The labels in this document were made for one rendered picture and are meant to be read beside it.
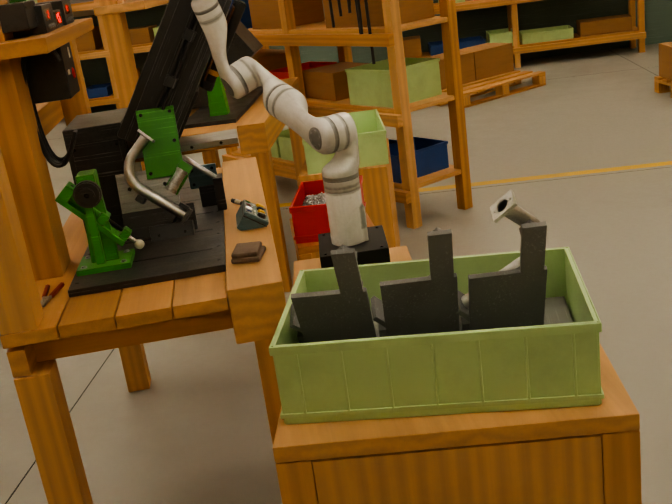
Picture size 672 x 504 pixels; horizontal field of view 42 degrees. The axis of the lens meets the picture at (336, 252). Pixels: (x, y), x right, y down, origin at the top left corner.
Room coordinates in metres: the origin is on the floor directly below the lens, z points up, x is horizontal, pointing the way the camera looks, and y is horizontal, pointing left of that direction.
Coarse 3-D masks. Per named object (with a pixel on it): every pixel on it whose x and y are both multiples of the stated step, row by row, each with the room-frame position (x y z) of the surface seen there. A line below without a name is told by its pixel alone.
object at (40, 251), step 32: (0, 0) 2.45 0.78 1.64; (0, 32) 2.39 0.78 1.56; (0, 64) 2.38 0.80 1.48; (0, 96) 2.38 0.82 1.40; (0, 128) 2.38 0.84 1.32; (32, 128) 2.45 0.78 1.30; (0, 160) 2.06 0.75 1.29; (32, 160) 2.39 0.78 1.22; (0, 192) 2.00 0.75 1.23; (32, 192) 2.38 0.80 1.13; (0, 224) 2.00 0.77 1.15; (32, 224) 2.38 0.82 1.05; (0, 256) 2.00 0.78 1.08; (32, 256) 2.38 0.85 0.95; (64, 256) 2.46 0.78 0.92; (0, 288) 2.00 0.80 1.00; (32, 288) 2.05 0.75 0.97; (0, 320) 2.00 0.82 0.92; (32, 320) 2.00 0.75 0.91
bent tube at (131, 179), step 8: (144, 136) 2.63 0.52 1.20; (136, 144) 2.62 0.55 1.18; (144, 144) 2.63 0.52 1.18; (128, 152) 2.62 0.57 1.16; (136, 152) 2.62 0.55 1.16; (128, 160) 2.61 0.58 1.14; (128, 168) 2.60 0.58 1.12; (128, 176) 2.60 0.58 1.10; (136, 184) 2.59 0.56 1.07; (136, 192) 2.59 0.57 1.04; (144, 192) 2.58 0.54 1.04; (152, 192) 2.59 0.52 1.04; (152, 200) 2.58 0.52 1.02; (160, 200) 2.58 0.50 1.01; (168, 200) 2.59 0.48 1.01; (168, 208) 2.58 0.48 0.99; (176, 208) 2.58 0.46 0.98
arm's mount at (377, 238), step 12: (372, 228) 2.23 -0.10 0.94; (324, 240) 2.19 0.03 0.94; (372, 240) 2.14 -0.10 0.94; (384, 240) 2.13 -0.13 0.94; (324, 252) 2.11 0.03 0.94; (360, 252) 2.08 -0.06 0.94; (372, 252) 2.08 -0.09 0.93; (384, 252) 2.08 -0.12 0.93; (324, 264) 2.08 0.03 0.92; (360, 264) 2.08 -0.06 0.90
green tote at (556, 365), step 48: (336, 288) 1.92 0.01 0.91; (576, 288) 1.67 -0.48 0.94; (288, 336) 1.66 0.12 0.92; (432, 336) 1.49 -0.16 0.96; (480, 336) 1.47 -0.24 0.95; (528, 336) 1.46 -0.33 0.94; (576, 336) 1.45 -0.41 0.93; (288, 384) 1.53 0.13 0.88; (336, 384) 1.52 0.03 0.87; (384, 384) 1.50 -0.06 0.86; (432, 384) 1.49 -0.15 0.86; (480, 384) 1.47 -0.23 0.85; (528, 384) 1.46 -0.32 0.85; (576, 384) 1.45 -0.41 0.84
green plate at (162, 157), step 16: (144, 112) 2.68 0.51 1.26; (160, 112) 2.69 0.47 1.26; (144, 128) 2.67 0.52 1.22; (160, 128) 2.67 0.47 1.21; (176, 128) 2.67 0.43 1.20; (160, 144) 2.66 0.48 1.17; (176, 144) 2.66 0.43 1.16; (144, 160) 2.64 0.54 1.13; (160, 160) 2.65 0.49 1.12; (176, 160) 2.65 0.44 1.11; (160, 176) 2.63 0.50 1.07
